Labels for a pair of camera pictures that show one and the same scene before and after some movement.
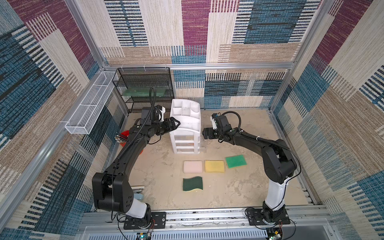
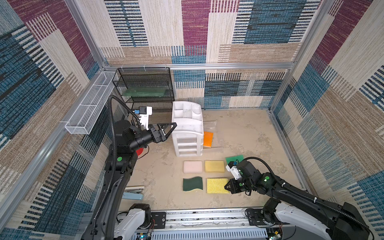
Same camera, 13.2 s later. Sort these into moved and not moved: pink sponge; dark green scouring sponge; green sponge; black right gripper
Moved: black right gripper
Not moved: pink sponge; green sponge; dark green scouring sponge
